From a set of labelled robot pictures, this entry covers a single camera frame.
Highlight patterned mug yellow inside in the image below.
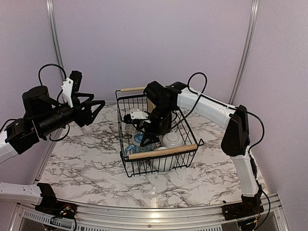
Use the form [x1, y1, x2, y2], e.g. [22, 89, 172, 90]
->
[125, 108, 141, 136]

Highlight right aluminium frame post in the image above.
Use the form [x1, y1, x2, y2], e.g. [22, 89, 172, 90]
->
[229, 0, 260, 104]

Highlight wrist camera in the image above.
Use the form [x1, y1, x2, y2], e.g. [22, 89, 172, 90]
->
[61, 70, 82, 108]
[123, 111, 150, 124]

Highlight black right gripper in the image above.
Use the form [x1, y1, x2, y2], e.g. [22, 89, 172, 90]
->
[137, 102, 175, 146]

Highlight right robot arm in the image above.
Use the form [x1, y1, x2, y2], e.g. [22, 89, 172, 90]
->
[142, 81, 262, 216]

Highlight blue mug yellow inside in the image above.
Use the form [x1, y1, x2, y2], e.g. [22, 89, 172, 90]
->
[124, 132, 152, 157]

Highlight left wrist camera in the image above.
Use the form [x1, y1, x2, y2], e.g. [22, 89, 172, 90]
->
[61, 70, 82, 108]

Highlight cream gold rimmed plate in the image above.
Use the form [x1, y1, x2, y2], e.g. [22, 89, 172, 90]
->
[147, 98, 155, 113]

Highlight front aluminium rail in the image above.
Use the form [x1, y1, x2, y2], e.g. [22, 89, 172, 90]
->
[8, 194, 289, 231]

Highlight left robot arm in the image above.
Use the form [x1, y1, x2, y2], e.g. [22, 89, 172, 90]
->
[0, 86, 105, 214]

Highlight black wire dish rack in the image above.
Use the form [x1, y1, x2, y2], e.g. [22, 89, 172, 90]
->
[115, 82, 204, 177]

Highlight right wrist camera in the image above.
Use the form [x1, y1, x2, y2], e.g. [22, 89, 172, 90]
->
[123, 111, 150, 124]

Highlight left aluminium frame post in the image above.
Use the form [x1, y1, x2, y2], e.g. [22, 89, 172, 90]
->
[46, 0, 64, 67]

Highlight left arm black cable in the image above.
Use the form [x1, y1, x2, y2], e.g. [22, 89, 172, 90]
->
[38, 63, 71, 142]

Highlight grey reindeer plate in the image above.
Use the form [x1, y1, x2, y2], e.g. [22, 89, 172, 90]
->
[160, 112, 172, 133]

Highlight aluminium frame post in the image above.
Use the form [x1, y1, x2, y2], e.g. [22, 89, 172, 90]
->
[229, 0, 260, 104]
[46, 0, 64, 67]

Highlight white bowl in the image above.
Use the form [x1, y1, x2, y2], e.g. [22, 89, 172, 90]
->
[148, 156, 174, 172]
[162, 132, 183, 148]

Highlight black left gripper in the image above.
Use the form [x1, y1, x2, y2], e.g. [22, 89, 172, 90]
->
[36, 92, 105, 136]

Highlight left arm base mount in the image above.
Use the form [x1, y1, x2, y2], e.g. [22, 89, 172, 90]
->
[35, 201, 77, 219]

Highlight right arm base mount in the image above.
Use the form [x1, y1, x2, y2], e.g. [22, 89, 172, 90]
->
[222, 202, 264, 220]

